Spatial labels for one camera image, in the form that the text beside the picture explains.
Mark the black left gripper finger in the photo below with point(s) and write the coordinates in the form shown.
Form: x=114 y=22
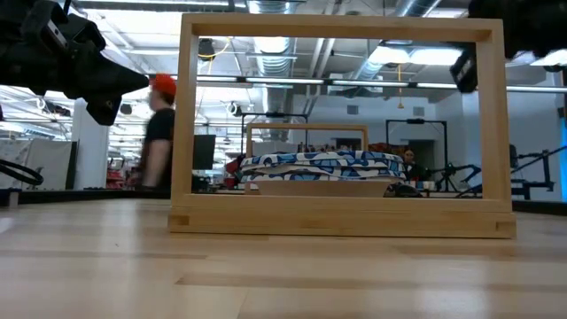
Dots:
x=111 y=77
x=106 y=111

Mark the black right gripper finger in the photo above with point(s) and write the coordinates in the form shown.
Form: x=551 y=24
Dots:
x=465 y=71

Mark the blue patterned paper plate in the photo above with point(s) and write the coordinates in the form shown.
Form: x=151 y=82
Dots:
x=319 y=158
x=288 y=174

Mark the black background robot arm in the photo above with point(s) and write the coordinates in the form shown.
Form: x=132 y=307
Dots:
x=460 y=169

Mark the wooden slatted shelf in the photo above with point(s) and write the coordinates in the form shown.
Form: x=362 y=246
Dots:
x=341 y=217

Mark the white column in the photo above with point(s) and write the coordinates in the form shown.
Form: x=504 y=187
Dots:
x=90 y=150

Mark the ceiling light panel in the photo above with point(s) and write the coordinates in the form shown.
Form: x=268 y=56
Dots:
x=416 y=56

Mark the person's red cap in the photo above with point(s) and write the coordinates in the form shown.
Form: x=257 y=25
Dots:
x=165 y=83

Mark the person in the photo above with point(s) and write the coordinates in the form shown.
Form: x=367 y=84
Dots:
x=409 y=158
x=159 y=128

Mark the grey partition panel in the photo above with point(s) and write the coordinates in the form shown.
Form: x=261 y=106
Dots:
x=48 y=164

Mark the black monitor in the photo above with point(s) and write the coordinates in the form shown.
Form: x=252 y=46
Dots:
x=204 y=153

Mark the black background robot rig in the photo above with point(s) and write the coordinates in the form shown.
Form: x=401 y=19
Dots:
x=533 y=179

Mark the long ceiling light strip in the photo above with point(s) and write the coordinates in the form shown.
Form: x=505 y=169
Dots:
x=283 y=81

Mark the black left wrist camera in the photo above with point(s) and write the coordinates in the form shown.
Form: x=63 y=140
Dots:
x=44 y=24

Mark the black background station frame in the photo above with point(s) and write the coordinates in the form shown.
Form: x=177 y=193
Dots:
x=416 y=121
x=274 y=114

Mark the silver ceiling duct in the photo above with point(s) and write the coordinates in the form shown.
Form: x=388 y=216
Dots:
x=272 y=62

